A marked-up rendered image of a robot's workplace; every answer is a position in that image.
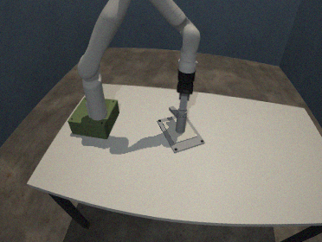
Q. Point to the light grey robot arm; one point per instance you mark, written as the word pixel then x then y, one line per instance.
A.
pixel 105 29

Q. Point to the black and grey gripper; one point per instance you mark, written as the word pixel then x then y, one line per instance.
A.
pixel 186 76

